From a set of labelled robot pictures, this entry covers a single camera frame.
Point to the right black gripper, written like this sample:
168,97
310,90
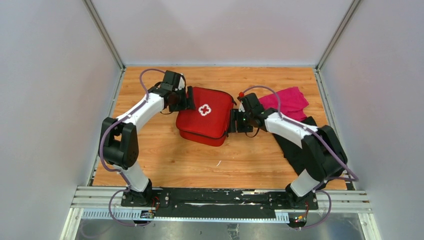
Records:
235,115

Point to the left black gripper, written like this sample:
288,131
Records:
183,105

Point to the red black medicine case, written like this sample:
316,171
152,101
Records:
208,122

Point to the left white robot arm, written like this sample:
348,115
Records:
118,145

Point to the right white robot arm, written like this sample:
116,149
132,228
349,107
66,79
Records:
321,153

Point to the pink cloth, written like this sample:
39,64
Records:
292,102

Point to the black cloth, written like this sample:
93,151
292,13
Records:
294,154

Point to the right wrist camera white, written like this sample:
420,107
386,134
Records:
241,108

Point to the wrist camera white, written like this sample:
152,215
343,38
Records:
241,108
182,83

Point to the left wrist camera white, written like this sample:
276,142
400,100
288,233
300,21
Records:
182,83

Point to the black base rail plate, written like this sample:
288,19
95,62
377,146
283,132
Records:
219,203

